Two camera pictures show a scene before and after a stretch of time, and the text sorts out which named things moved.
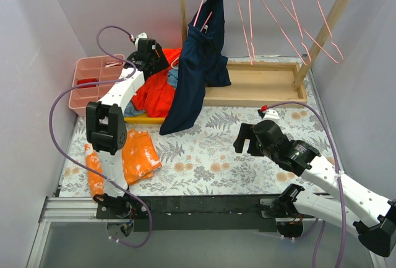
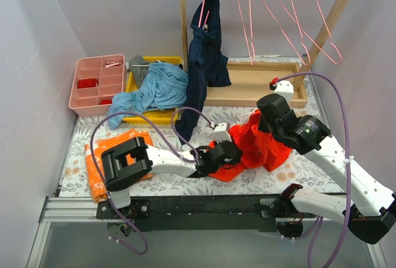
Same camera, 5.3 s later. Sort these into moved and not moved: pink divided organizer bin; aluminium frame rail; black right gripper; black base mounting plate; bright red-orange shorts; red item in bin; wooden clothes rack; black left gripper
Moved: black left gripper; black right gripper; bright red-orange shorts
Not moved: red item in bin; black base mounting plate; aluminium frame rail; wooden clothes rack; pink divided organizer bin
